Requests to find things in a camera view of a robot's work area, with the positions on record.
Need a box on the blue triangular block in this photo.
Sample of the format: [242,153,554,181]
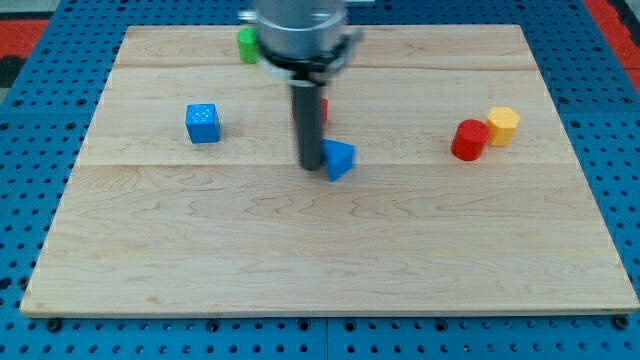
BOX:
[322,139,356,182]

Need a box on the green block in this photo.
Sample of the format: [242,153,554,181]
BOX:
[236,26,259,64]

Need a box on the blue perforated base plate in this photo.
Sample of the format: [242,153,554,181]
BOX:
[1,1,639,359]

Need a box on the yellow hexagonal block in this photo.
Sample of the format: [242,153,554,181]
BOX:
[486,107,520,147]

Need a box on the blue wooden cube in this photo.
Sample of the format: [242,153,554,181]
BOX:
[185,103,221,144]

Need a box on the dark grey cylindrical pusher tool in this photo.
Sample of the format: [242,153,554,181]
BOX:
[291,85,323,171]

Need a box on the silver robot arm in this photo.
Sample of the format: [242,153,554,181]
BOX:
[238,0,364,87]

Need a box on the red cylinder block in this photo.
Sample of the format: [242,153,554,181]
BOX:
[450,119,490,161]

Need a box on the red star block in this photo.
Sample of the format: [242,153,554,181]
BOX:
[320,97,329,124]

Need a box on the light wooden board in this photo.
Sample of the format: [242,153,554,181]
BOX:
[21,25,639,318]

